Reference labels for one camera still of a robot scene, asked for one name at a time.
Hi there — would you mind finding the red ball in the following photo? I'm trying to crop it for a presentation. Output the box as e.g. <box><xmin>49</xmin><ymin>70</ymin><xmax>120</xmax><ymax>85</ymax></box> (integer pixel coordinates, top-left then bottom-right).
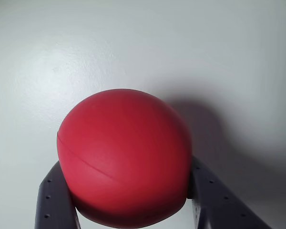
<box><xmin>56</xmin><ymin>88</ymin><xmax>194</xmax><ymax>228</ymax></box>

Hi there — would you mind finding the grey-blue gripper finger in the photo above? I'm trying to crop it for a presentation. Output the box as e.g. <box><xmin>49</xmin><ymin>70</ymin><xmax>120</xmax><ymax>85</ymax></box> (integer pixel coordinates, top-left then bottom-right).
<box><xmin>35</xmin><ymin>161</ymin><xmax>82</xmax><ymax>229</ymax></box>
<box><xmin>187</xmin><ymin>156</ymin><xmax>273</xmax><ymax>229</ymax></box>

